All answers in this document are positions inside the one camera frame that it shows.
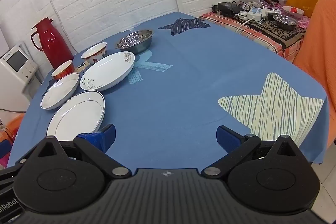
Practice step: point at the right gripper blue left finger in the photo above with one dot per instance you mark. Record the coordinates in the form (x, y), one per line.
(102, 139)

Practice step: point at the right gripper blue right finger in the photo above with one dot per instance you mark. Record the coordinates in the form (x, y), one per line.
(228, 139)

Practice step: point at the white plate silver rim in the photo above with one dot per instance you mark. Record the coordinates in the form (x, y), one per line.
(83, 113)

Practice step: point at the white plate blue rim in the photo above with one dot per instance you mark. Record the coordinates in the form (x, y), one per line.
(60, 92)

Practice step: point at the large white floral plate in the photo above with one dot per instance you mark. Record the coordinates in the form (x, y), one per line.
(108, 72)

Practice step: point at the red bowl white inside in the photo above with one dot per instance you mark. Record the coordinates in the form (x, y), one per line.
(63, 70)

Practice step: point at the white bowl red pattern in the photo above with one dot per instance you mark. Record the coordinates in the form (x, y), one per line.
(95, 53)

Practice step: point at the stainless steel bowl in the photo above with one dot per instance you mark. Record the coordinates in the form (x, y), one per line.
(136, 42)

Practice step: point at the blue patterned tablecloth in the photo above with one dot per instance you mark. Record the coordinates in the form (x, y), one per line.
(193, 80)

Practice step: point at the orange plastic basin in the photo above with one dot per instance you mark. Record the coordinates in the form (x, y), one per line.
(9, 130)

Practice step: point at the white countertop appliance with screen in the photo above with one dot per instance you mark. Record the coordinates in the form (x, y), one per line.
(19, 82)

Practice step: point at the plaid cloth side table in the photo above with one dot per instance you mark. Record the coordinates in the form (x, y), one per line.
(268, 39)

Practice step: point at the red thermos jug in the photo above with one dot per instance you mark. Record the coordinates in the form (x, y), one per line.
(52, 43)

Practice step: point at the black patterned mat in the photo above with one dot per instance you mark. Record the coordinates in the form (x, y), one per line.
(285, 38)

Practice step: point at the orange fabric chair cover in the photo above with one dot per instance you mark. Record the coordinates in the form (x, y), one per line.
(316, 56)

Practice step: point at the white power strip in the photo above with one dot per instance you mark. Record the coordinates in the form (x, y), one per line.
(256, 14)

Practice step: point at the small steel bowl on side table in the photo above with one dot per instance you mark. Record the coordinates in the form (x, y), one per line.
(285, 22)

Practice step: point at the black device on side table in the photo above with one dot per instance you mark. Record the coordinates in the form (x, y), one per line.
(225, 9)

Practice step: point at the white bowl with red item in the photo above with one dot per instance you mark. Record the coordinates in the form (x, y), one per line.
(293, 11)

